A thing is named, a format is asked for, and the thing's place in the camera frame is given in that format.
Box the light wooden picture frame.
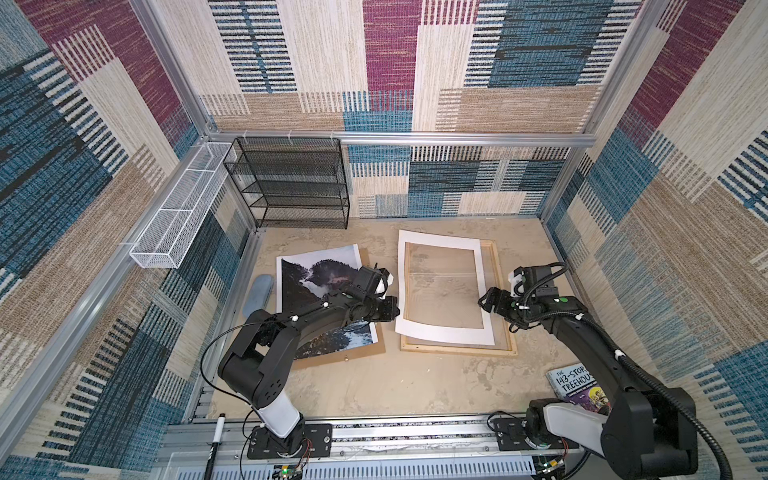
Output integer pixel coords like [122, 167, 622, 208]
[398, 239, 517, 357]

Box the waterfall bridge photo print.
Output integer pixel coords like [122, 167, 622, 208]
[275, 243, 379, 361]

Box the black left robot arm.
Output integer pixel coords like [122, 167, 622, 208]
[217, 267, 400, 458]

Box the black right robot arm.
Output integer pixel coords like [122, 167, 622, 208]
[478, 262, 698, 479]

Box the colourful treehouse book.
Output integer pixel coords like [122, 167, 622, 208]
[546, 363, 610, 415]

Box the blue grey glasses case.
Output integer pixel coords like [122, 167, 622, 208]
[242, 274, 274, 319]

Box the black white marker pen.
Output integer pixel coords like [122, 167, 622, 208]
[203, 413, 226, 480]

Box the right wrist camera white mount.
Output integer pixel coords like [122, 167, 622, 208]
[508, 268, 525, 289]

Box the brown frame backing board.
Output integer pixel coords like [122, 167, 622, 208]
[290, 247, 387, 371]

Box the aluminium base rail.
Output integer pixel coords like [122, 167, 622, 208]
[149, 413, 601, 480]

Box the black wire mesh shelf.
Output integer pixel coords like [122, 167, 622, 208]
[223, 137, 351, 229]

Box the white wire mesh basket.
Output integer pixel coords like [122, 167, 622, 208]
[130, 142, 231, 269]

